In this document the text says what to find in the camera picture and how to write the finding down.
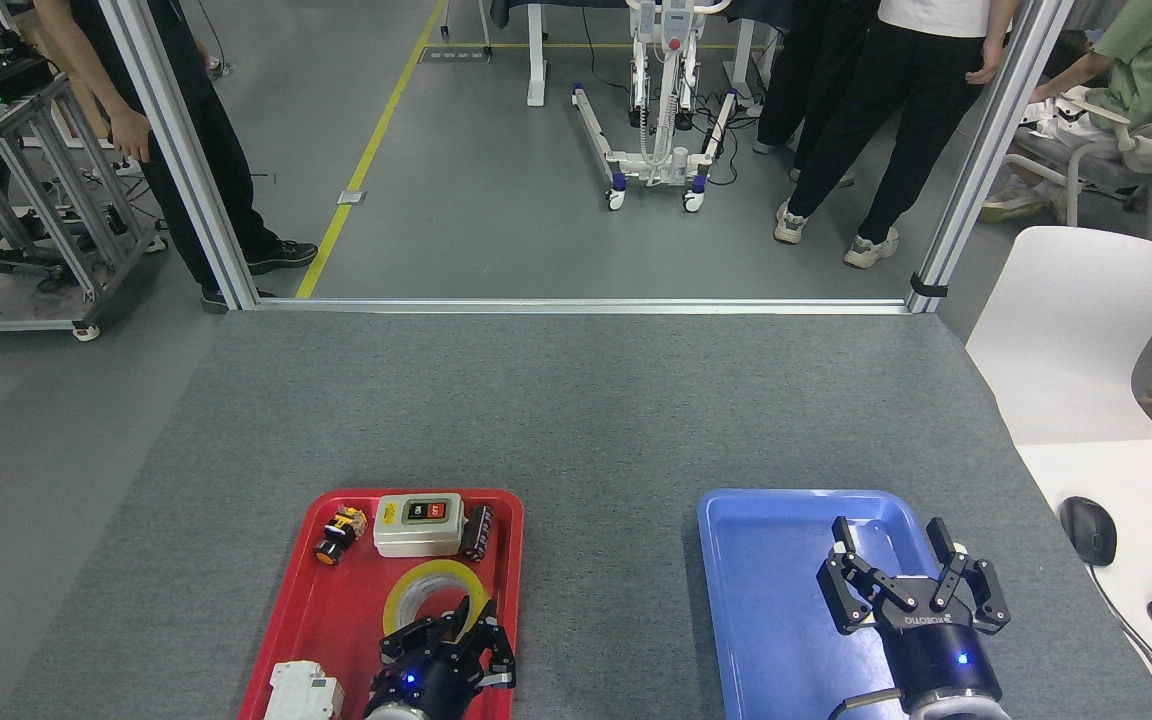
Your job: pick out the silver aluminium post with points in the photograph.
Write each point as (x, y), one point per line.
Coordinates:
(986, 150)
(186, 170)

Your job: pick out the red plastic tray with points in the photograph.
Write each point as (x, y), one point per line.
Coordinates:
(336, 620)

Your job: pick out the seated person in green shirt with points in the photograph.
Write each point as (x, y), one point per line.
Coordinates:
(1151, 60)

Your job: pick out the white circuit breaker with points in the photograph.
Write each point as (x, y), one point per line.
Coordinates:
(301, 692)

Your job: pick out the silver floor plate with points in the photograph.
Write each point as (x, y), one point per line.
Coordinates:
(351, 197)

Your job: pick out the yellow black push button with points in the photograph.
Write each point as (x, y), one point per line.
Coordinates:
(339, 535)

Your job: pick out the yellow tape roll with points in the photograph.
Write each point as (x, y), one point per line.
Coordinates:
(436, 572)

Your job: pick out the white table leg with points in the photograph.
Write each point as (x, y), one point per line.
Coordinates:
(536, 50)

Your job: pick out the metal frame cart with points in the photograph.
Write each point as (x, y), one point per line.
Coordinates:
(66, 190)

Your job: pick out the person in dark clothes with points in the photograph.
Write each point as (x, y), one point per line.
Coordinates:
(231, 170)

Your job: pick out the black computer mouse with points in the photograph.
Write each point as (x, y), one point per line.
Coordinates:
(1088, 530)

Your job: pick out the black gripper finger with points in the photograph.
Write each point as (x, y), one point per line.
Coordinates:
(984, 595)
(494, 660)
(426, 640)
(846, 595)

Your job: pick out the beige switch box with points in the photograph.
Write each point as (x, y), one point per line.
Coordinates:
(416, 535)

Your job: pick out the person in black trousers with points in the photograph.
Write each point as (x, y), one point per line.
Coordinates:
(806, 70)

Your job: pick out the white desk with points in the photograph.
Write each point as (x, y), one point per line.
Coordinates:
(1136, 480)

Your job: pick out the white plastic chair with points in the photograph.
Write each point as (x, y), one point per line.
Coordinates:
(1066, 340)

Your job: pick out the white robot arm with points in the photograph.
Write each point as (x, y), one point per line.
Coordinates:
(956, 712)
(391, 714)

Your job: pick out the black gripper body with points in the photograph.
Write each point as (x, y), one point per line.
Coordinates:
(936, 650)
(426, 685)

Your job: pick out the silver aluminium rail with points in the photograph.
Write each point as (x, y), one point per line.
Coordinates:
(586, 306)

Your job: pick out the black terminal block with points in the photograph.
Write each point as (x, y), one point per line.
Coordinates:
(479, 533)

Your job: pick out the blue plastic tray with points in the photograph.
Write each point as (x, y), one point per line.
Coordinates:
(766, 620)

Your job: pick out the person in white shirt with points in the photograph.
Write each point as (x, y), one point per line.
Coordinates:
(906, 110)

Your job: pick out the white wheeled stand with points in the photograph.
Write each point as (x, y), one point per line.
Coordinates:
(661, 60)

